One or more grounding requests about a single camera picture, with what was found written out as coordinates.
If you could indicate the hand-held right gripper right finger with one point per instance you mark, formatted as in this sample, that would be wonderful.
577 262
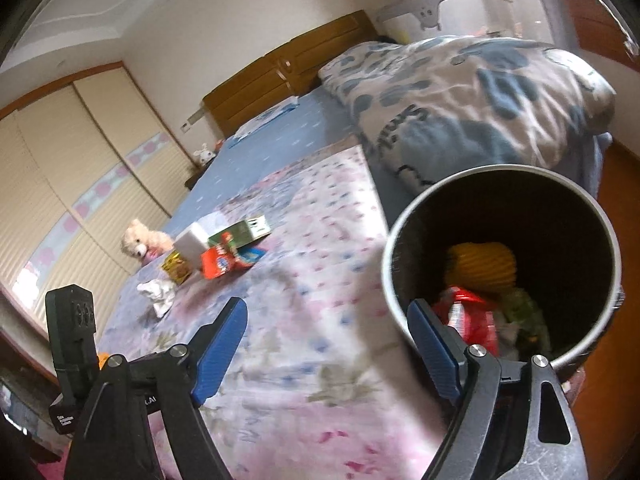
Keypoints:
432 350

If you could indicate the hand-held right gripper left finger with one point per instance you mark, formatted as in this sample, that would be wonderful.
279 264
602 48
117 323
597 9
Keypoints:
220 350

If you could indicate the small orange foam net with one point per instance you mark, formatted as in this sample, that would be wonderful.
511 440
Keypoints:
103 361

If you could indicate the white paper ball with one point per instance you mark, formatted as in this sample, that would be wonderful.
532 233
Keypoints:
157 295

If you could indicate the red snack packet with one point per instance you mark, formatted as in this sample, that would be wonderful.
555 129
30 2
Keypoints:
220 262

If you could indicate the yellow snack wrapper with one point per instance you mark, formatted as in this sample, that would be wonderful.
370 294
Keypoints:
175 267

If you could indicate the large orange foam net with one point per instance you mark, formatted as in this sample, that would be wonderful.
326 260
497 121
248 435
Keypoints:
480 265

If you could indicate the white foam block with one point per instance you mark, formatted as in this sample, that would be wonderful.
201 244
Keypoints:
191 242

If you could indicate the green carton box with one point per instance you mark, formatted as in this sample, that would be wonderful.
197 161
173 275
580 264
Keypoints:
242 230

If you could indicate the round metal bin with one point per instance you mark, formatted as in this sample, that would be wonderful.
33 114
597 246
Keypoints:
550 210

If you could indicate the floral blanket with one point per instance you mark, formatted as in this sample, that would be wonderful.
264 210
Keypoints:
310 285

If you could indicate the cream teddy bear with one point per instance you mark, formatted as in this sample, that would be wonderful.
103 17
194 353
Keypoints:
137 240

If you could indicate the beige sliding door wardrobe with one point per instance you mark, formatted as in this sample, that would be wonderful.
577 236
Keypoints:
60 185

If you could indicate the dark wooden nightstand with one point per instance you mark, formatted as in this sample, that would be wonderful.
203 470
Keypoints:
196 177

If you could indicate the white rabbit plush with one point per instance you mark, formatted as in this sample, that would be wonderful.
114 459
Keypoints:
202 155

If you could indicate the blue bed sheet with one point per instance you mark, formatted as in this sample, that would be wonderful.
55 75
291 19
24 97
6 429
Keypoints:
300 130

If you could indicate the blue and white pillow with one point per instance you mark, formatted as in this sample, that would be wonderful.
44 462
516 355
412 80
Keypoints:
265 117

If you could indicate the blue patterned quilt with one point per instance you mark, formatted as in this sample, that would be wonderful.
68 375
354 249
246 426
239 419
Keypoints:
475 100

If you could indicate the wooden headboard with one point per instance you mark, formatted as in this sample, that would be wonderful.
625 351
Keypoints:
280 65

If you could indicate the wooden dresser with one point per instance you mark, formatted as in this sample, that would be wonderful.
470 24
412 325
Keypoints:
595 20

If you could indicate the wall switch panel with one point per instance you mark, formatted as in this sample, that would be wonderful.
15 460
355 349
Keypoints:
192 121

